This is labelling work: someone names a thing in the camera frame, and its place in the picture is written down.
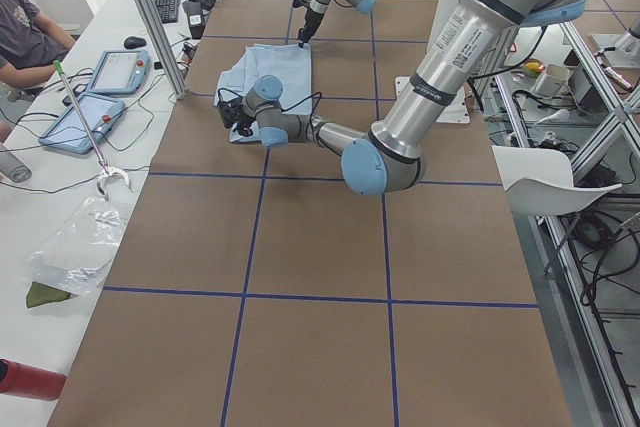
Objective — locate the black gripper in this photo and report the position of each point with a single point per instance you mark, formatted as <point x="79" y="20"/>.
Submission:
<point x="244" y="123"/>
<point x="309" y="22"/>

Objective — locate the light blue button shirt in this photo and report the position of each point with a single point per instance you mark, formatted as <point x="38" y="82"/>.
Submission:
<point x="280" y="72"/>

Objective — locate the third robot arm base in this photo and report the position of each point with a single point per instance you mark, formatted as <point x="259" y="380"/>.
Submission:
<point x="620" y="50"/>

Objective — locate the far blue teach pendant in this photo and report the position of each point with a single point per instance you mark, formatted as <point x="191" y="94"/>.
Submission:
<point x="120" y="72"/>

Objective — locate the blue teach pendant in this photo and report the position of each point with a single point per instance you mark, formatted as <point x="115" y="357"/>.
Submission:
<point x="120" y="72"/>
<point x="67" y="133"/>

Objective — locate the black computer mouse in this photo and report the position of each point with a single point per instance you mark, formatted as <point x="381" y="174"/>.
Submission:
<point x="134" y="42"/>

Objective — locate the reacher grabber stick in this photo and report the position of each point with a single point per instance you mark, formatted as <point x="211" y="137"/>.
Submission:
<point x="107" y="172"/>

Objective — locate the near blue teach pendant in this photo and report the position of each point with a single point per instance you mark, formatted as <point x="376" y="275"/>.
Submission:
<point x="67" y="133"/>

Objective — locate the clear plastic bag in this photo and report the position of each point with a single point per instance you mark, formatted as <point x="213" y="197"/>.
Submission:
<point x="75" y="258"/>

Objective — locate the seated person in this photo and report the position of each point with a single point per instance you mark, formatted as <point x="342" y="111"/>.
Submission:
<point x="30" y="43"/>

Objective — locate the grey water bottle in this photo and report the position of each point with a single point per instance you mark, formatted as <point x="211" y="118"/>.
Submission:
<point x="12" y="167"/>

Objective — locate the green folded cloth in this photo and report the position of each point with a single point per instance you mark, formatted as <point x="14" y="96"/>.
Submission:
<point x="40" y="294"/>

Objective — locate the white plastic chair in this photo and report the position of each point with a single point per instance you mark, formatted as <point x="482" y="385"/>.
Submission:
<point x="539" y="182"/>

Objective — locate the red bottle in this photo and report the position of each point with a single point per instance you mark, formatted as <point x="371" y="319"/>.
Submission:
<point x="30" y="382"/>

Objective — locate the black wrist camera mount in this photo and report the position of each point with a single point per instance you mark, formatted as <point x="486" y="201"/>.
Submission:
<point x="230" y="107"/>

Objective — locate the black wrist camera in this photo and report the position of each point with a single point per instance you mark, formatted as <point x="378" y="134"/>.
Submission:
<point x="301" y="4"/>

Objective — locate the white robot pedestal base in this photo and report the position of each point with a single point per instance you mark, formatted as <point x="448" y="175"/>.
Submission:
<point x="438" y="95"/>

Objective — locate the aluminium frame post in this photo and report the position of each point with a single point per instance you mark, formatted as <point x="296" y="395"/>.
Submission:
<point x="163" y="49"/>

